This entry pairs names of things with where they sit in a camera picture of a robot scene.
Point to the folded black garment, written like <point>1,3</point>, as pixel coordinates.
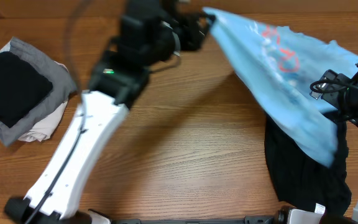
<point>21,88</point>

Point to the black crumpled garment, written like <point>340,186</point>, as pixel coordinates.
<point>301,181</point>

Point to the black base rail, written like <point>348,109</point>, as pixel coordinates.
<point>263,219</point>

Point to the folded white garment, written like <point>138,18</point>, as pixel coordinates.
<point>42,127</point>

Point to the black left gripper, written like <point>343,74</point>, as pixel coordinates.
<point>193,40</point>

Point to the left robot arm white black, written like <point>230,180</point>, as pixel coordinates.
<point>117,80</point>

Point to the light blue printed t-shirt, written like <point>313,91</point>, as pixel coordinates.
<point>278,66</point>

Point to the folded grey garment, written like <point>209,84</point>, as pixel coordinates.
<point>42,71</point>

